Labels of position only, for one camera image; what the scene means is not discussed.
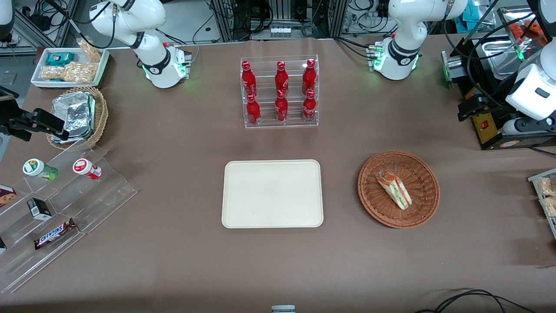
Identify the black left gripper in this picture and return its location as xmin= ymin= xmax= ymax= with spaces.
xmin=457 ymin=93 xmax=510 ymax=125

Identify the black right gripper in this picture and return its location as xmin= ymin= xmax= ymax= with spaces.
xmin=0 ymin=86 xmax=70 ymax=142

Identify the triangle sandwich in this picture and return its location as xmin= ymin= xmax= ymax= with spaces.
xmin=376 ymin=171 xmax=412 ymax=211

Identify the white rectangular snack tray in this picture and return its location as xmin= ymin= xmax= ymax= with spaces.
xmin=30 ymin=47 xmax=110 ymax=89

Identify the tan wicker basket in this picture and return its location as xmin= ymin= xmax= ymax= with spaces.
xmin=46 ymin=86 xmax=109 ymax=150

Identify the grey snack tray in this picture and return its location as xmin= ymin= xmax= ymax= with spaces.
xmin=528 ymin=169 xmax=556 ymax=240

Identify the brown round wicker basket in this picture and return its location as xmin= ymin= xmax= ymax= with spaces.
xmin=357 ymin=150 xmax=440 ymax=229

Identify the cream plastic serving tray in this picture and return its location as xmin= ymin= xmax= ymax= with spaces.
xmin=222 ymin=160 xmax=324 ymax=229

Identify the silver foil wrapped package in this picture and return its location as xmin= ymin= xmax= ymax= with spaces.
xmin=47 ymin=124 xmax=97 ymax=145
xmin=52 ymin=91 xmax=96 ymax=132

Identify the black yellow food warmer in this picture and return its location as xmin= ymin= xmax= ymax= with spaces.
xmin=441 ymin=5 xmax=556 ymax=151

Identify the green yogurt cup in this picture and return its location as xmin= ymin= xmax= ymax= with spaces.
xmin=23 ymin=159 xmax=59 ymax=182

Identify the red yogurt cup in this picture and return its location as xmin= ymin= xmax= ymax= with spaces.
xmin=73 ymin=158 xmax=103 ymax=180

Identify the steel food pan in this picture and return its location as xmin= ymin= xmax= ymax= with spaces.
xmin=476 ymin=35 xmax=536 ymax=81

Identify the large clear peanut snack bag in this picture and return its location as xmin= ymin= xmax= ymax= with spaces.
xmin=40 ymin=62 xmax=98 ymax=83

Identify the teal snack packet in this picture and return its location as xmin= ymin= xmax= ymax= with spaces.
xmin=46 ymin=52 xmax=75 ymax=67

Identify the small black carton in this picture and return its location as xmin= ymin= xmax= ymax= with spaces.
xmin=26 ymin=198 xmax=53 ymax=220

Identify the small clear peanut snack bag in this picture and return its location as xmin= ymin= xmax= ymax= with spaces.
xmin=77 ymin=38 xmax=103 ymax=63

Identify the brown cookie box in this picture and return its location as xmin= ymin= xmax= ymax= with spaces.
xmin=0 ymin=185 xmax=18 ymax=208

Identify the clear acrylic step display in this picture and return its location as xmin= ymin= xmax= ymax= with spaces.
xmin=0 ymin=139 xmax=139 ymax=294

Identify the red food in warmer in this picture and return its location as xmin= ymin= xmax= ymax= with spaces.
xmin=508 ymin=19 xmax=549 ymax=47

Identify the Snickers chocolate bar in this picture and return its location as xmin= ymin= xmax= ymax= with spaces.
xmin=34 ymin=218 xmax=78 ymax=250

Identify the red cola bottle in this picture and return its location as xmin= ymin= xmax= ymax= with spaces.
xmin=302 ymin=58 xmax=317 ymax=94
xmin=275 ymin=89 xmax=288 ymax=123
xmin=302 ymin=89 xmax=317 ymax=123
xmin=246 ymin=93 xmax=261 ymax=126
xmin=275 ymin=60 xmax=289 ymax=96
xmin=241 ymin=60 xmax=257 ymax=97

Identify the clear acrylic bottle rack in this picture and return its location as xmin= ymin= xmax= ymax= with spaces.
xmin=240 ymin=54 xmax=320 ymax=129

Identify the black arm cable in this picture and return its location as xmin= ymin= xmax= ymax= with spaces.
xmin=443 ymin=0 xmax=540 ymax=110

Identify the black floor cable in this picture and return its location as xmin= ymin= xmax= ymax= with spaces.
xmin=415 ymin=289 xmax=537 ymax=313

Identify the aluminium frame equipment rack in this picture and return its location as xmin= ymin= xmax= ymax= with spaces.
xmin=211 ymin=0 xmax=349 ymax=41

